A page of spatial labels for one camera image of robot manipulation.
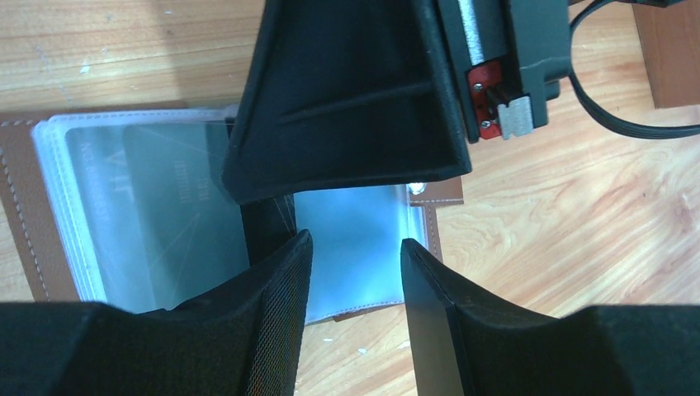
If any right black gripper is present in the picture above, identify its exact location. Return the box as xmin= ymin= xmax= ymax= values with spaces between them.
xmin=436 ymin=0 xmax=572 ymax=143

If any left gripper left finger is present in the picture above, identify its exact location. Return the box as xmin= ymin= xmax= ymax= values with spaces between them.
xmin=1 ymin=231 xmax=313 ymax=395

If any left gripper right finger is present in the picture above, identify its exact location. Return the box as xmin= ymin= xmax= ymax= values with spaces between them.
xmin=400 ymin=239 xmax=699 ymax=395

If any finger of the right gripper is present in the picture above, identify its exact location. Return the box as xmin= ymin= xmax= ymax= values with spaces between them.
xmin=222 ymin=1 xmax=471 ymax=204

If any black credit card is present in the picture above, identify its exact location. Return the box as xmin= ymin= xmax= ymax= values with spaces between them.
xmin=239 ymin=195 xmax=297 ymax=266
xmin=65 ymin=122 xmax=249 ymax=314

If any brown leather card holder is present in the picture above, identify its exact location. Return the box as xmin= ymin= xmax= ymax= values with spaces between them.
xmin=1 ymin=105 xmax=464 ymax=323

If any brown wooden compartment tray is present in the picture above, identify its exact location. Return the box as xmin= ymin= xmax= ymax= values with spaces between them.
xmin=633 ymin=1 xmax=699 ymax=108

